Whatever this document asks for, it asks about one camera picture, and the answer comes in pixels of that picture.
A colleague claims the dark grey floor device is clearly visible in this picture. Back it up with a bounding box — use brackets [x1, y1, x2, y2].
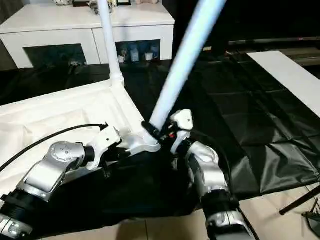
[301, 211, 320, 236]

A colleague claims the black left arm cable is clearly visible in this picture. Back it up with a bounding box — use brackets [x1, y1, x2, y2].
[0, 122, 108, 173]

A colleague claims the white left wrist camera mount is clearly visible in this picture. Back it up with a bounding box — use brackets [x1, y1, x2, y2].
[86, 123, 123, 171]

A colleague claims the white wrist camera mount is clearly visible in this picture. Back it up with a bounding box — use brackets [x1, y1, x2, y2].
[86, 123, 123, 171]
[169, 109, 194, 155]

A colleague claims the white flat board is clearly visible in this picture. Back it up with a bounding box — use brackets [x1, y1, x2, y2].
[246, 50, 320, 111]

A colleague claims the white plastic table leg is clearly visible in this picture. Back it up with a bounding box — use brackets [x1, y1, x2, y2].
[96, 0, 125, 87]
[143, 0, 228, 147]

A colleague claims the black folding stand leg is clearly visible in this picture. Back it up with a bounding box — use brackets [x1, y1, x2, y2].
[278, 184, 320, 216]

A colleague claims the black work mat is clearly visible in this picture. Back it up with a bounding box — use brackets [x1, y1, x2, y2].
[0, 53, 320, 237]

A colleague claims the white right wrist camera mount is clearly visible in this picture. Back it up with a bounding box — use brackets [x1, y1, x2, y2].
[169, 109, 194, 155]

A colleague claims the white cabinet with glass doors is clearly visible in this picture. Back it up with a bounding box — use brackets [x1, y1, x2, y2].
[0, 3, 176, 70]

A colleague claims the white plastic table top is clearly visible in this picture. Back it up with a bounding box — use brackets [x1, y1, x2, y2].
[0, 77, 162, 198]

